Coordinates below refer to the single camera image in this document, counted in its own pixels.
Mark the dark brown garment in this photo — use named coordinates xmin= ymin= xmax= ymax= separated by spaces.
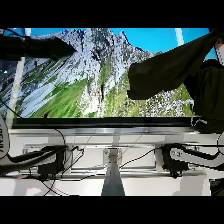
xmin=127 ymin=29 xmax=224 ymax=134

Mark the black cable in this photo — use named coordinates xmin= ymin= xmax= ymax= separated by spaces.
xmin=53 ymin=128 xmax=86 ymax=174
xmin=119 ymin=147 xmax=158 ymax=168

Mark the silver frame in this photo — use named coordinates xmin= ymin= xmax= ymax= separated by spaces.
xmin=7 ymin=126 xmax=215 ymax=197

